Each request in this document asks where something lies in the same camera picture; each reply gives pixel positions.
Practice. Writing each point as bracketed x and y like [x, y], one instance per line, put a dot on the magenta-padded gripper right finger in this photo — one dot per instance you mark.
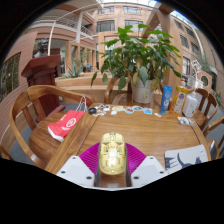
[148, 170]

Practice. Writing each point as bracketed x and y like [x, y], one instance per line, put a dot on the dark red wooden lectern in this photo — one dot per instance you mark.
[43, 73]

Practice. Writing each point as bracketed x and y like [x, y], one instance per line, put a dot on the white packet pile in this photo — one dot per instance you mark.
[101, 110]

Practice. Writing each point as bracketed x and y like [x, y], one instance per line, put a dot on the small white card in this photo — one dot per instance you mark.
[157, 115]

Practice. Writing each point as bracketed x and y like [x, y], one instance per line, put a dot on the long wooden planter with plants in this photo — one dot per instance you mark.
[76, 81]

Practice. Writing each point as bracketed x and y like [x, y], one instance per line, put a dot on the white abstract sculpture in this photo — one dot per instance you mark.
[196, 68]

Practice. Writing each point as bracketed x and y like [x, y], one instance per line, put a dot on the small black key fob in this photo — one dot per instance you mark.
[92, 110]

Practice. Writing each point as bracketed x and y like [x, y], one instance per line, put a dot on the yellow computer mouse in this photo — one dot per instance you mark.
[112, 155]

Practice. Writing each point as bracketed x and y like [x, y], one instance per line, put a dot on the white pump bottle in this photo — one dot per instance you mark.
[190, 106]

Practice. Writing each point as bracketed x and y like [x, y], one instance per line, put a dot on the yellow liquid soap bottle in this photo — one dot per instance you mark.
[179, 100]

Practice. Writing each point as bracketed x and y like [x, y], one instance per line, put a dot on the white cat-print mouse pad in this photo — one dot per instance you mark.
[186, 158]

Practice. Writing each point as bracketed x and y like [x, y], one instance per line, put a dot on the crumpled white wrapper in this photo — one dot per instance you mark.
[183, 120]

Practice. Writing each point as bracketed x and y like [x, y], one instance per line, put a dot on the blue printed card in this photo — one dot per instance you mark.
[148, 111]

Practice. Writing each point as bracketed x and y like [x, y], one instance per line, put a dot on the blue squeeze tube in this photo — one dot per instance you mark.
[165, 100]

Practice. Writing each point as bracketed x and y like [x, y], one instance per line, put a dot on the green plant in white pot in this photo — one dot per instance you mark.
[140, 56]

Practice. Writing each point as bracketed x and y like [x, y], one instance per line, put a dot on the dark bust statue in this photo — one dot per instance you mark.
[40, 48]

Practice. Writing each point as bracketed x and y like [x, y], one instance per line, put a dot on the red paper bag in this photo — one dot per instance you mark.
[66, 125]

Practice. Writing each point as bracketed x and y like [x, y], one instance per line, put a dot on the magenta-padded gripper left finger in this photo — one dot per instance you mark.
[73, 170]

